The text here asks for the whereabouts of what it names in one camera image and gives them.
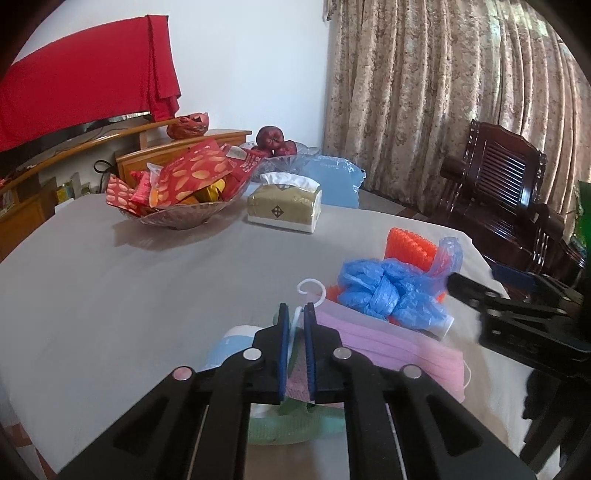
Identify pink face mask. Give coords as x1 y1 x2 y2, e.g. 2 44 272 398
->
285 278 473 405

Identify orange foam net square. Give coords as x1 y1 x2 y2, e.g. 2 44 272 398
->
384 228 438 272

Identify blue plastic bag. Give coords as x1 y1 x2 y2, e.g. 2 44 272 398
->
338 237 463 331

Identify light blue paper cup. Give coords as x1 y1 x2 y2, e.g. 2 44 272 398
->
204 325 262 370

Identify green rubber gloves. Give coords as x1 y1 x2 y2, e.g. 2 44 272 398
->
246 313 348 446

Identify blue cream tube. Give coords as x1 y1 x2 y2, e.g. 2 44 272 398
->
427 315 455 341

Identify potted green plant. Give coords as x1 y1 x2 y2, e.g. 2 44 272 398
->
571 181 591 260

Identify dark wooden armchair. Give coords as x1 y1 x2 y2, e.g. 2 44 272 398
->
431 120 585 286

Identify grey tablecloth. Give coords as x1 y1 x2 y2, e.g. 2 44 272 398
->
0 192 562 480

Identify blue tablecloth side table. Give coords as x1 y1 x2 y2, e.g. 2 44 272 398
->
298 155 366 209

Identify tissue box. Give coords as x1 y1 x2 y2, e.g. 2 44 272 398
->
246 172 322 234

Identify floral beige curtain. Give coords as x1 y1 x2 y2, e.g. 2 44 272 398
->
324 1 590 218

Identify glass bowl of red snacks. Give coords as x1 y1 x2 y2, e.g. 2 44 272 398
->
105 139 263 230

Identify glass bowl of apples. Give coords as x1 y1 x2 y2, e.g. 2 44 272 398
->
240 126 320 174

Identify wooden tv cabinet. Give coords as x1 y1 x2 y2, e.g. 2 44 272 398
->
0 117 253 259

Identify red basket on cabinet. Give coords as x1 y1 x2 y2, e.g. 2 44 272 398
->
166 112 209 140

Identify black television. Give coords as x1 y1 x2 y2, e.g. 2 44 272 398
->
1 112 152 178

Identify red cloth over television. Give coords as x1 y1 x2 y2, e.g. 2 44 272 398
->
1 15 181 150

